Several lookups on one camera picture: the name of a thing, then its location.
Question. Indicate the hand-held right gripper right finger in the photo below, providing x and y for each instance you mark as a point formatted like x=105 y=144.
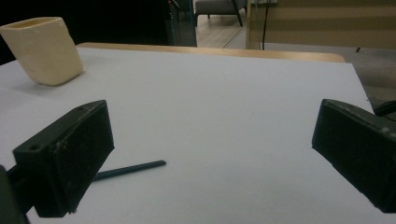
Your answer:
x=358 y=149

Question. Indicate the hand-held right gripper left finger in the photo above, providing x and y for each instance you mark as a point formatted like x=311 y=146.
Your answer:
x=71 y=161

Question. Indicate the dark pencil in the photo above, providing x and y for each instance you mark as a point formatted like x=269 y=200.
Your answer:
x=130 y=169

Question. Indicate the cream square pen holder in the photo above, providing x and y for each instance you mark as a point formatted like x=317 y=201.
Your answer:
x=46 y=49

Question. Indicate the dark metal stand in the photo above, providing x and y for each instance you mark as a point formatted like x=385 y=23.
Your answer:
x=174 y=21

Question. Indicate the grey sofa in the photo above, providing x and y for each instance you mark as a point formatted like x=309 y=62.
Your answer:
x=218 y=7

